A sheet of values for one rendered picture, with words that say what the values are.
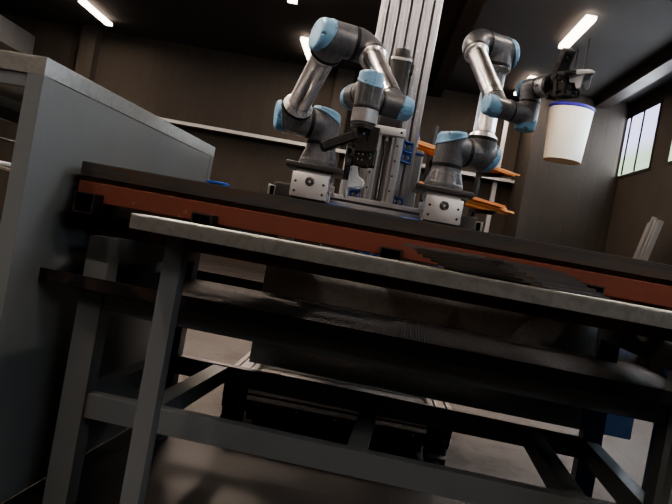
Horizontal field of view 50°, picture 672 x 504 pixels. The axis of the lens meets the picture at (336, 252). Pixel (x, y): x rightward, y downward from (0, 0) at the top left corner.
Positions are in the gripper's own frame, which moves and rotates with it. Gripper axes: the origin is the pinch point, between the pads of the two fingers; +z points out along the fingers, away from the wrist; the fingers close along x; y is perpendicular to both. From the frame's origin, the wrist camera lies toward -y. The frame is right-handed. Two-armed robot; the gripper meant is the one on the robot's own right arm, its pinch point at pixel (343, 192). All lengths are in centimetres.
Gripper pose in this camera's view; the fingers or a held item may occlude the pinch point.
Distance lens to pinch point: 204.5
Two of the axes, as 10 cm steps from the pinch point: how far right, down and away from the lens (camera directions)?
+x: 1.1, 0.1, 9.9
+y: 9.8, 1.8, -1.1
